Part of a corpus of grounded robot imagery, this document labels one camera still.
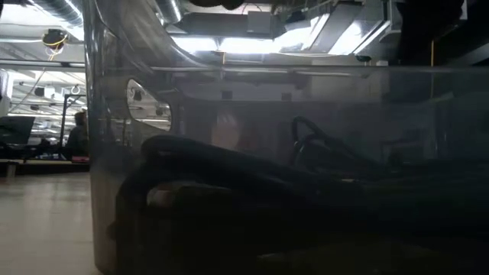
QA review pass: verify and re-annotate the black USB cable bundle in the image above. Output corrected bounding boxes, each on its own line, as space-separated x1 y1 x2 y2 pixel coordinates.
110 115 387 245

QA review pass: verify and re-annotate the black frame post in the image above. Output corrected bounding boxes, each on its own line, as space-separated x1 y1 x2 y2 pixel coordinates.
58 92 88 147

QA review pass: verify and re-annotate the yellow black cable reel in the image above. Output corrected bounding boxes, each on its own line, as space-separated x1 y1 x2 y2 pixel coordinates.
41 27 70 51

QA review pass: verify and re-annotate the person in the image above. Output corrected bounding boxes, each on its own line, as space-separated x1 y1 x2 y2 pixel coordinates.
63 110 90 160

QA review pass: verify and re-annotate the grey translucent plastic bin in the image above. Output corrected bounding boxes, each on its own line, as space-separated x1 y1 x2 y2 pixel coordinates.
83 0 489 275

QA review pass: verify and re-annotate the dark monitor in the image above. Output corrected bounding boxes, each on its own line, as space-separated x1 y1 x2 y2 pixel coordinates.
0 115 36 146

